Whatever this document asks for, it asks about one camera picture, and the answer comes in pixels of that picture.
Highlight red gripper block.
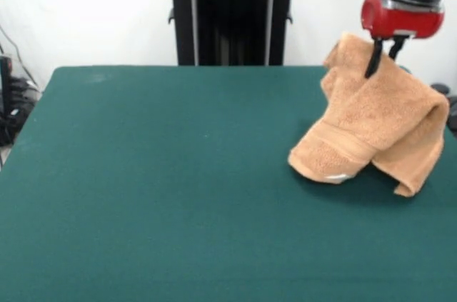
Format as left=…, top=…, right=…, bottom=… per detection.
left=360, top=0, right=446, bottom=79

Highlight tan terry towel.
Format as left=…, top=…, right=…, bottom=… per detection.
left=287, top=31, right=450, bottom=198

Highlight black office chair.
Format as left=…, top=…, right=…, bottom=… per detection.
left=430, top=83, right=457, bottom=139

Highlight dark green table cloth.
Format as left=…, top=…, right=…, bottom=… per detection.
left=0, top=64, right=457, bottom=302

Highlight black equipment box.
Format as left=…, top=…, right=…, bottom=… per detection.
left=0, top=54, right=14, bottom=117

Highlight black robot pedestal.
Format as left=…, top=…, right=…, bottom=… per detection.
left=156, top=0, right=308, bottom=66

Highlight grey wall cable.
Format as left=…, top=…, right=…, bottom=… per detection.
left=0, top=25, right=40, bottom=89

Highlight black cable bundle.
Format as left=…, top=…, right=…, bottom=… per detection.
left=0, top=76, right=41, bottom=148

